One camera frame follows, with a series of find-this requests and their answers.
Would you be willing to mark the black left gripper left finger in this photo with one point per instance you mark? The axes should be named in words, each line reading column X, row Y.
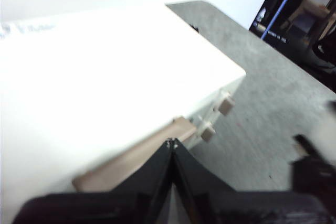
column 105, row 208

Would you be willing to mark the small white bottle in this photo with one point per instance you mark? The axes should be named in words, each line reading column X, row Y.
column 262, row 15

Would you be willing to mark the white Toshiba toaster oven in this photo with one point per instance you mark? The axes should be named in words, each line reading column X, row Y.
column 92, row 77

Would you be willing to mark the round oven knob beige grip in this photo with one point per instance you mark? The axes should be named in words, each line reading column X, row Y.
column 226, row 104
column 208, row 132

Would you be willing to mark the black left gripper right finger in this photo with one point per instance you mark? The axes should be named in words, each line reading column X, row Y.
column 249, row 208

